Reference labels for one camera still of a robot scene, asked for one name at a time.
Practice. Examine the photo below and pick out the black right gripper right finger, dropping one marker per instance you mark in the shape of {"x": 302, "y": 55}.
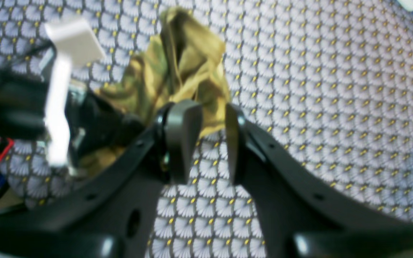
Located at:
{"x": 301, "y": 216}

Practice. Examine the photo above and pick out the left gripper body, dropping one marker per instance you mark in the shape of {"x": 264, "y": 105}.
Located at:
{"x": 63, "y": 114}

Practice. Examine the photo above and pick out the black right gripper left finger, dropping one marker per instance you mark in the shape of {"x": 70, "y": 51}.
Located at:
{"x": 112, "y": 216}

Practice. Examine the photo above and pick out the camouflage T-shirt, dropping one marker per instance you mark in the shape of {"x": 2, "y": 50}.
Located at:
{"x": 183, "y": 61}

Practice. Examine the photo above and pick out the red black clamp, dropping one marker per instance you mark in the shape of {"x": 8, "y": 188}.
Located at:
{"x": 5, "y": 145}

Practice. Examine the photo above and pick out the fan-patterned blue tablecloth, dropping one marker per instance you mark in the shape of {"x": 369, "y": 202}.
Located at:
{"x": 330, "y": 80}

